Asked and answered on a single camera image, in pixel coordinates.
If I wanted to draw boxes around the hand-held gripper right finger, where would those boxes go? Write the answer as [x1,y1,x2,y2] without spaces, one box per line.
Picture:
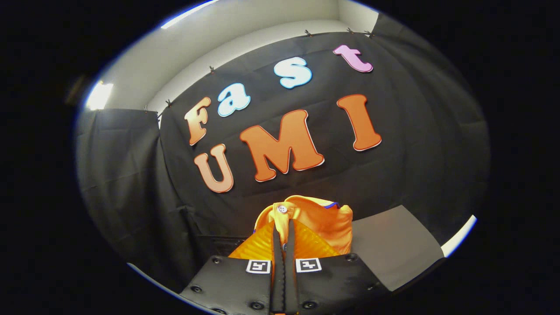
[284,218,391,315]

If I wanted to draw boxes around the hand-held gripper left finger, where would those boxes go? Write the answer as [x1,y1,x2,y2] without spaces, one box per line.
[180,220,286,315]

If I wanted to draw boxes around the yellow polo shirt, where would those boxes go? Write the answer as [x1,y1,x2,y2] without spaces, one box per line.
[254,195,354,256]

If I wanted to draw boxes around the black side curtain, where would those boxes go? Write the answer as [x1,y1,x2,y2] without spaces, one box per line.
[371,12,490,228]
[74,108,202,294]

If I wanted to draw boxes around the narrow ceiling light strip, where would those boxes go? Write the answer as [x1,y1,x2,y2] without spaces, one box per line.
[85,81,114,110]

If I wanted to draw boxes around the wide ceiling light panel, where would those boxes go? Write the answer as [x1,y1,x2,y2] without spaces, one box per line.
[161,0,219,29]

